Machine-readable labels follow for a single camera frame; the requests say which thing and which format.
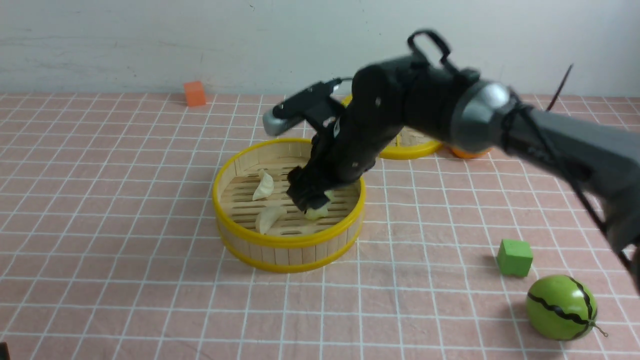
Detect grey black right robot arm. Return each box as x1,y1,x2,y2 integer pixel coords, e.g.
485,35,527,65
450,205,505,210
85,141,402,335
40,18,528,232
262,29,640,283

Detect orange yellow toy pear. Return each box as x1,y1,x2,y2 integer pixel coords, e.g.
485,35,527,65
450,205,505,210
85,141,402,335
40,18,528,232
446,146,493,160

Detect green foam cube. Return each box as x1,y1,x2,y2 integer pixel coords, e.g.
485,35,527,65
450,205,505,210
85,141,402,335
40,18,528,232
497,239,534,278

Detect orange foam cube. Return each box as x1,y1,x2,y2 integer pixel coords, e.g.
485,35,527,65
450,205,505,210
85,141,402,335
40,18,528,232
183,80,207,107

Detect pale dumpling in steamer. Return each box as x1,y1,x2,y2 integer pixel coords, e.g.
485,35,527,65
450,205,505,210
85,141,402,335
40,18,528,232
252,169,275,201

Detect green toy watermelon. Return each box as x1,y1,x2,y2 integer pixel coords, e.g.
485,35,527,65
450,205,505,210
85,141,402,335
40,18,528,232
525,275,608,342

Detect woven steamer lid yellow rim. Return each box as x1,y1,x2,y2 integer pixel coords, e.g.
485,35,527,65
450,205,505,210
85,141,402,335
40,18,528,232
341,95,445,161

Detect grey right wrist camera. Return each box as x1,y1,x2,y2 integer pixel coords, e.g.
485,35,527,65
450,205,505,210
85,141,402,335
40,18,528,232
262,78,353,138

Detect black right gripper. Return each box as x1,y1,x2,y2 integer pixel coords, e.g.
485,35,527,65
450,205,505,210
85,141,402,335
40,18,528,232
286,115,396,212

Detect bamboo steamer tray yellow rim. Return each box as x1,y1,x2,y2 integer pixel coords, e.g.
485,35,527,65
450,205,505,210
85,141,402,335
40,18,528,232
211,138,367,273

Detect pale dumpling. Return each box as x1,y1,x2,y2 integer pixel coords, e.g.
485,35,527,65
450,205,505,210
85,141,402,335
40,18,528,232
304,190,335,221
252,169,275,201
254,206,287,235

